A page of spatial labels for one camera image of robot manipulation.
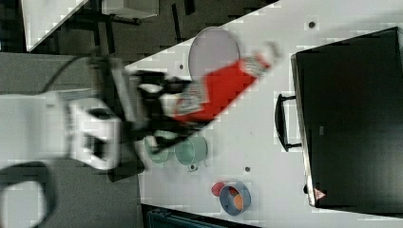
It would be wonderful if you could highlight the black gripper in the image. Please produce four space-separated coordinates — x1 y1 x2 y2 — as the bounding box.
124 70 208 148

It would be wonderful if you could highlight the red plush ketchup bottle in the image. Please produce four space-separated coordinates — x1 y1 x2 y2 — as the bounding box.
173 42 280 123

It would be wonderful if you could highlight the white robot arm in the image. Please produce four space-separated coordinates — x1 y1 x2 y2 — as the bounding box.
1 70 151 170

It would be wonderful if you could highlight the black toaster oven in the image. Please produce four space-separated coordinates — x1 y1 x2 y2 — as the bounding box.
291 27 403 217

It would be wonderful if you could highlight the green oval colander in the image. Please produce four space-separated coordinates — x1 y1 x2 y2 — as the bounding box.
144 130 176 164

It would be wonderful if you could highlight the green measuring cup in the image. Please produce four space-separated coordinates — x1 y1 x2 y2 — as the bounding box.
174 137 208 172

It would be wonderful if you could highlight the grey round plate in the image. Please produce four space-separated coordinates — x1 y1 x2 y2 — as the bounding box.
187 27 240 81

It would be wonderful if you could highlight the black cylindrical cup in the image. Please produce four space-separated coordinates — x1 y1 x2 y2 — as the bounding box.
107 160 145 182

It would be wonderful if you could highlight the red plush strawberry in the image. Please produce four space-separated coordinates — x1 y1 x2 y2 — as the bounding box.
211 181 224 197

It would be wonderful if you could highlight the orange plush fruit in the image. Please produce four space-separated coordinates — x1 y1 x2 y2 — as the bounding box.
234 194 243 210

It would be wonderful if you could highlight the black chair armrest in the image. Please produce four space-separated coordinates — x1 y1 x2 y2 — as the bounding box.
1 161 58 228

